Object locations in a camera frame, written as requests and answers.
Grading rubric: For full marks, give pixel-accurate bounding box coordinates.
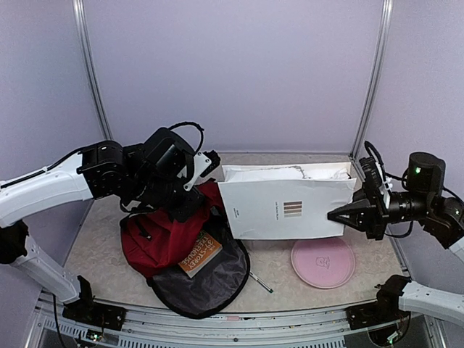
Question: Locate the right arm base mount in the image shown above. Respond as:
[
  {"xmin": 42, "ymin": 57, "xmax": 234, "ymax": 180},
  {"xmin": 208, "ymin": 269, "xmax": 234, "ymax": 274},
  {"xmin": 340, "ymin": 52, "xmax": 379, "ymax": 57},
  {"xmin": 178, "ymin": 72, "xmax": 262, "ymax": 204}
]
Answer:
[{"xmin": 345, "ymin": 275, "xmax": 412, "ymax": 330}]

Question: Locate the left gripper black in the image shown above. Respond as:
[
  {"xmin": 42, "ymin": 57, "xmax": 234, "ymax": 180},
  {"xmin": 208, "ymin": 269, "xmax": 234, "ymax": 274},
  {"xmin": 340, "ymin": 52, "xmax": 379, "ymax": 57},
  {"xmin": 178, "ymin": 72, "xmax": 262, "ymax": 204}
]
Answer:
[{"xmin": 128, "ymin": 173, "xmax": 204, "ymax": 223}]

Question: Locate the left metal corner post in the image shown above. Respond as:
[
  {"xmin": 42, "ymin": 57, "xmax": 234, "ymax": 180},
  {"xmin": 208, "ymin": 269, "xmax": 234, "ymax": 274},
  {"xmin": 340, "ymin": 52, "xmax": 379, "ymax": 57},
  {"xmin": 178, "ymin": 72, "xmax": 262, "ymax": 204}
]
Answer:
[{"xmin": 72, "ymin": 0, "xmax": 113, "ymax": 140}]

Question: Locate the clear white pen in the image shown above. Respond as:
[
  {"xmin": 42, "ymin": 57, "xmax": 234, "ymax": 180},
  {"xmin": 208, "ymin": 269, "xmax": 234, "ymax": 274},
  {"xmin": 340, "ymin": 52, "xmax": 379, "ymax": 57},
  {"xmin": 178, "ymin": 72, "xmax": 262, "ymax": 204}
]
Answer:
[{"xmin": 249, "ymin": 272, "xmax": 273, "ymax": 294}]

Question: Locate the orange treehouse book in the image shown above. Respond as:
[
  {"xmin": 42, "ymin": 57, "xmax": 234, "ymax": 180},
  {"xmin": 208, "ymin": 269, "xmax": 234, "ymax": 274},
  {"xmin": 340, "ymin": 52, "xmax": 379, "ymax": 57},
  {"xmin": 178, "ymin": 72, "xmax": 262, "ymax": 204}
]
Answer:
[{"xmin": 178, "ymin": 231, "xmax": 223, "ymax": 278}]

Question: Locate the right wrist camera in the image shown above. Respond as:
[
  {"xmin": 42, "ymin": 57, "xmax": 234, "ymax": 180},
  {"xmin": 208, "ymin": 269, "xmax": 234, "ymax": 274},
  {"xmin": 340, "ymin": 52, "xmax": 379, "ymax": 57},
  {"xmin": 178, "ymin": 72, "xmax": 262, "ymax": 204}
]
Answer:
[{"xmin": 360, "ymin": 157, "xmax": 392, "ymax": 208}]

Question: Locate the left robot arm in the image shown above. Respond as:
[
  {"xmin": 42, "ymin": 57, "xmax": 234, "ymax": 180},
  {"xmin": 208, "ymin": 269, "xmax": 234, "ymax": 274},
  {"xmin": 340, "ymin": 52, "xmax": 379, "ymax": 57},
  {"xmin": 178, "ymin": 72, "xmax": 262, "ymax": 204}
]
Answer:
[{"xmin": 1, "ymin": 127, "xmax": 214, "ymax": 323}]

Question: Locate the right metal corner post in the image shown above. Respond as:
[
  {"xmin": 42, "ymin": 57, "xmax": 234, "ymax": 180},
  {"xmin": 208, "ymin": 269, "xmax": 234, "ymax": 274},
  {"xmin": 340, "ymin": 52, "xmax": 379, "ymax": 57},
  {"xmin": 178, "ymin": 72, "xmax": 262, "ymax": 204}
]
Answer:
[{"xmin": 350, "ymin": 0, "xmax": 394, "ymax": 160}]

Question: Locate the right camera cable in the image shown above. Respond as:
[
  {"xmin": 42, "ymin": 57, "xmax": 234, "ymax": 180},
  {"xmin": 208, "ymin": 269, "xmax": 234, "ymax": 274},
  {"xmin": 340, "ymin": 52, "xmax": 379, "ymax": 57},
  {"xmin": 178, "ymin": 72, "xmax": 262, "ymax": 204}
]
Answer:
[{"xmin": 363, "ymin": 140, "xmax": 409, "ymax": 182}]

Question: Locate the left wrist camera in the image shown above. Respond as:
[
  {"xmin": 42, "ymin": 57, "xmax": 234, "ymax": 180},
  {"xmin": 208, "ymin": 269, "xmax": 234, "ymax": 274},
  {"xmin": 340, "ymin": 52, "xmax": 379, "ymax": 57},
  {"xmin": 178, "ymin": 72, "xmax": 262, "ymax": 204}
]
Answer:
[{"xmin": 178, "ymin": 150, "xmax": 220, "ymax": 191}]

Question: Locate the metal corner post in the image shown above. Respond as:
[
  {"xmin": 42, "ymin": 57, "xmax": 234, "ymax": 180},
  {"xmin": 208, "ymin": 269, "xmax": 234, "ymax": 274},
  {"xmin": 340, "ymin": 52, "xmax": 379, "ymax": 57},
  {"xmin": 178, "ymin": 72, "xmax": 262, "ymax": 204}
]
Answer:
[
  {"xmin": 350, "ymin": 0, "xmax": 394, "ymax": 160},
  {"xmin": 72, "ymin": 0, "xmax": 113, "ymax": 140}
]

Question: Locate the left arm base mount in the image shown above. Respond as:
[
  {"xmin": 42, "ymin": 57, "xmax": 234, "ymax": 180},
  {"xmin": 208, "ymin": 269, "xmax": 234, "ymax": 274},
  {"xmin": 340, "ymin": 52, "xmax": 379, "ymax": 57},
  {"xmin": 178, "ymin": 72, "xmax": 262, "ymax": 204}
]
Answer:
[{"xmin": 62, "ymin": 275, "xmax": 126, "ymax": 331}]

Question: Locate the front metal rail frame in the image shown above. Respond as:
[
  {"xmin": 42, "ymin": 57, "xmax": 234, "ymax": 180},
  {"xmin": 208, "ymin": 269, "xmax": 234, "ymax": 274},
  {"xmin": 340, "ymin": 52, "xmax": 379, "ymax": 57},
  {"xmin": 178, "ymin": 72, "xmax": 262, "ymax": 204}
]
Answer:
[{"xmin": 20, "ymin": 292, "xmax": 450, "ymax": 347}]

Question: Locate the red student backpack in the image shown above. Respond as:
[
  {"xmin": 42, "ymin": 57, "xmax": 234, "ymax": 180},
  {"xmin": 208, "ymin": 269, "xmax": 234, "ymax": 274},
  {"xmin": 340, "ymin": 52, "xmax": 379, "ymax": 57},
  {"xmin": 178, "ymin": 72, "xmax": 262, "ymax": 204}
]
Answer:
[{"xmin": 120, "ymin": 179, "xmax": 251, "ymax": 319}]

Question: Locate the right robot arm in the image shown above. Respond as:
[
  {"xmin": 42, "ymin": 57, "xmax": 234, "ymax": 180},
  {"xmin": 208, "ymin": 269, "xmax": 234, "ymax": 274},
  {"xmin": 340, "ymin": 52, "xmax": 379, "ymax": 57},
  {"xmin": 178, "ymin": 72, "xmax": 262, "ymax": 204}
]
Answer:
[{"xmin": 327, "ymin": 143, "xmax": 463, "ymax": 328}]

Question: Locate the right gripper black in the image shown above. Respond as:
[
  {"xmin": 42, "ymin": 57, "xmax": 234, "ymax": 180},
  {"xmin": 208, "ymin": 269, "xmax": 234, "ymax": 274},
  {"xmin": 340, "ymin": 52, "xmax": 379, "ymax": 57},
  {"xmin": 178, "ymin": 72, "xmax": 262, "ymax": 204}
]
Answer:
[{"xmin": 327, "ymin": 181, "xmax": 432, "ymax": 241}]

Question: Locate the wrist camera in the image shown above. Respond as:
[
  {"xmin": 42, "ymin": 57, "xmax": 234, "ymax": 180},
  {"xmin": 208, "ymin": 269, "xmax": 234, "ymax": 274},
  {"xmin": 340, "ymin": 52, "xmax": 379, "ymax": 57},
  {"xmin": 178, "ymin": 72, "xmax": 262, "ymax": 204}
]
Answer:
[
  {"xmin": 178, "ymin": 150, "xmax": 220, "ymax": 191},
  {"xmin": 360, "ymin": 157, "xmax": 392, "ymax": 208}
]

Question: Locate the white large book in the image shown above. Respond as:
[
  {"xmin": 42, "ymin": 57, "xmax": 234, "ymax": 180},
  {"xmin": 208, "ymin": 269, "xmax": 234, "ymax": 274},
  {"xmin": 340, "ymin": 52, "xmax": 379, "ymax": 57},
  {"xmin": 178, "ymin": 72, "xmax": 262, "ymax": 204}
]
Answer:
[{"xmin": 218, "ymin": 162, "xmax": 357, "ymax": 240}]

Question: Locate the pink round plate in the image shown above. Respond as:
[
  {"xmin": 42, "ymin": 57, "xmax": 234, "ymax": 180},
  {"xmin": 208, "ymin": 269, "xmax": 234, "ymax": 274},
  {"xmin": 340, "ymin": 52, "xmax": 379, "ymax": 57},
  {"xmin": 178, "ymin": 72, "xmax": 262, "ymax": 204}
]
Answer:
[{"xmin": 291, "ymin": 238, "xmax": 355, "ymax": 289}]

